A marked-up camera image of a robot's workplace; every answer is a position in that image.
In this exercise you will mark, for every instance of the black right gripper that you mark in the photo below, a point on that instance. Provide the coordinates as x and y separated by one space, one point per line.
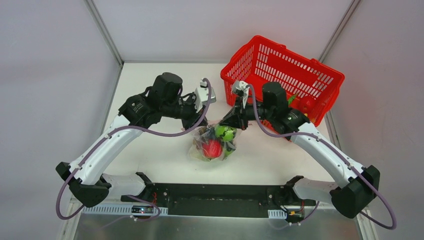
237 117

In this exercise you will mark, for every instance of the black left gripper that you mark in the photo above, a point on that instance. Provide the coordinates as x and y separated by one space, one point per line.
192 120

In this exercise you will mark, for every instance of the green mangosteen fruit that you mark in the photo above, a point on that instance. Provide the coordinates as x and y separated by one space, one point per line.
225 133

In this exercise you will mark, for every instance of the dark grape bunch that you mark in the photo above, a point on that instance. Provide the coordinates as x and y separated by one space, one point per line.
202 135

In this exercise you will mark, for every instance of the clear zip top bag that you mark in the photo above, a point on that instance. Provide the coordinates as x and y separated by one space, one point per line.
196 154

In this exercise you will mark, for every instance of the light green round fruit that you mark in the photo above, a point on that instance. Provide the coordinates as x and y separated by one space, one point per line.
228 150

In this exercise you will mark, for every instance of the red apple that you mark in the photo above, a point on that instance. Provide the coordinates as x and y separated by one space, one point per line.
212 149
306 104

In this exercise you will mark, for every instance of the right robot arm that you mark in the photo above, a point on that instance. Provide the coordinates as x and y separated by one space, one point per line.
353 185

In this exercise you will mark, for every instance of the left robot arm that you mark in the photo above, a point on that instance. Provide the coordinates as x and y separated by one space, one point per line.
86 178

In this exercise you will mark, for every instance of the red plastic basket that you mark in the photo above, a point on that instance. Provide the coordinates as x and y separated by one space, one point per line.
262 61

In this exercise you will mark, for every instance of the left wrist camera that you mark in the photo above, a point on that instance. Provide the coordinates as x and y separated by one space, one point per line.
202 94

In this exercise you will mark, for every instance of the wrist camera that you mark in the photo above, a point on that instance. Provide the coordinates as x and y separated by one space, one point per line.
202 94
241 89

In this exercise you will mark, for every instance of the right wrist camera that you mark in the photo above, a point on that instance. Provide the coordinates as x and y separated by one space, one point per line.
241 89

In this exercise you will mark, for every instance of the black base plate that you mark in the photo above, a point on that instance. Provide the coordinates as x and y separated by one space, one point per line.
223 200

